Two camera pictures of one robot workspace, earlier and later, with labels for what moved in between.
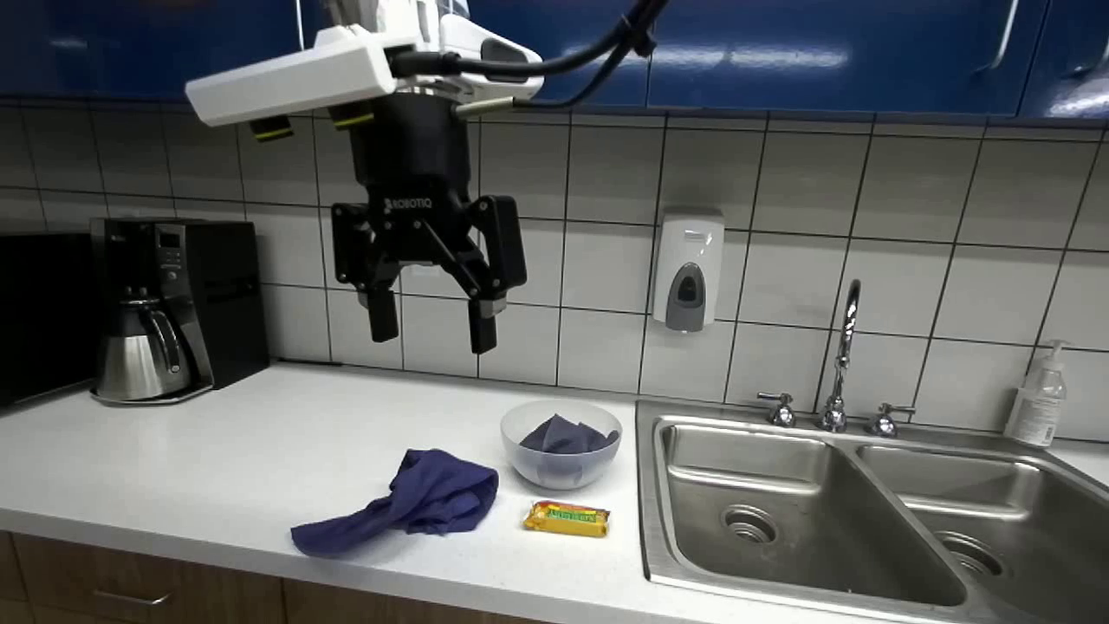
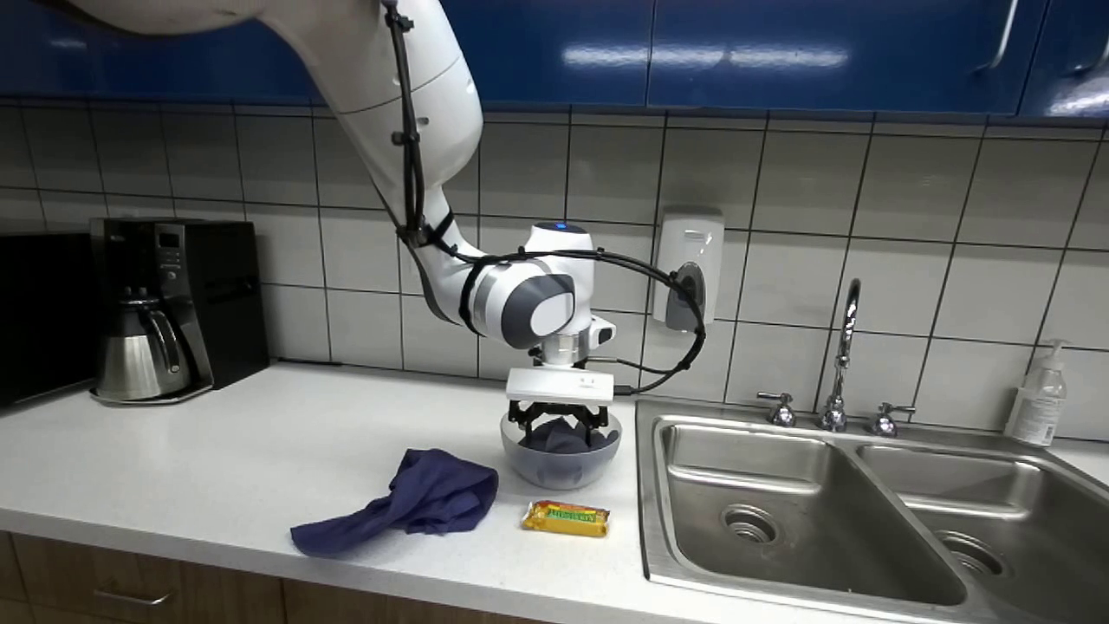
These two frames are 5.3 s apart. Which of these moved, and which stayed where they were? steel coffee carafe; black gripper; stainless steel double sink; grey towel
Moved: black gripper
Stayed: stainless steel double sink; grey towel; steel coffee carafe
